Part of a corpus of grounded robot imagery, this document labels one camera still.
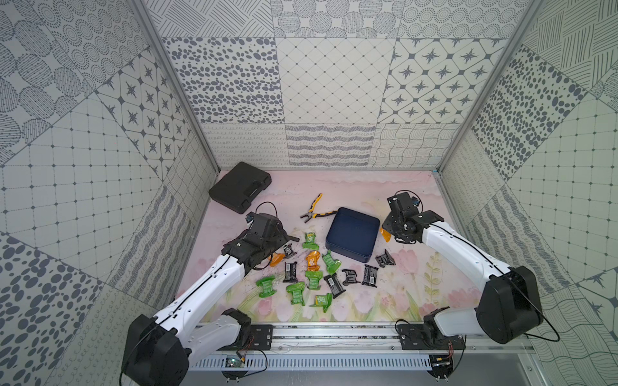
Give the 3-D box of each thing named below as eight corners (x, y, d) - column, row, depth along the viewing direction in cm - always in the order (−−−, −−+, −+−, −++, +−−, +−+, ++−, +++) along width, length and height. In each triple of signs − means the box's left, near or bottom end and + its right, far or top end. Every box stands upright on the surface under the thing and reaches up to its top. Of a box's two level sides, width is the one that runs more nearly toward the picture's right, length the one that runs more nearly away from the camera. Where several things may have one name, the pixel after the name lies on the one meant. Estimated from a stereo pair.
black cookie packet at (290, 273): (283, 281, 87) (283, 279, 86) (285, 264, 91) (284, 262, 90) (297, 281, 87) (296, 279, 86) (298, 264, 92) (297, 262, 90)
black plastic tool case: (210, 197, 111) (206, 190, 107) (242, 167, 124) (240, 160, 120) (242, 214, 105) (239, 207, 101) (272, 181, 118) (271, 174, 114)
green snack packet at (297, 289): (285, 305, 82) (284, 304, 81) (287, 283, 87) (286, 281, 86) (304, 305, 82) (304, 304, 81) (305, 283, 87) (305, 281, 86)
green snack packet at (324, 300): (312, 303, 83) (312, 301, 81) (321, 288, 86) (321, 287, 84) (325, 313, 81) (325, 311, 79) (334, 298, 84) (334, 296, 82)
